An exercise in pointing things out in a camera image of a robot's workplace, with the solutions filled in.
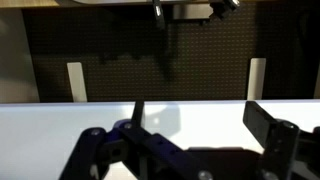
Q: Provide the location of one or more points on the white right bracket post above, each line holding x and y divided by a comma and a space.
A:
256, 78

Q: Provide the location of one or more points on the black perforated back panel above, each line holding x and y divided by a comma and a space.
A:
125, 57

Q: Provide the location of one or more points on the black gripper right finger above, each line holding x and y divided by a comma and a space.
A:
284, 143

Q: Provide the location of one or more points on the white bracket post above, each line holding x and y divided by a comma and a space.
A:
256, 78
77, 82

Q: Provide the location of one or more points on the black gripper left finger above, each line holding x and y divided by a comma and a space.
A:
147, 156

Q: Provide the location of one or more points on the white left bracket post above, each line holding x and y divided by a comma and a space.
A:
77, 82

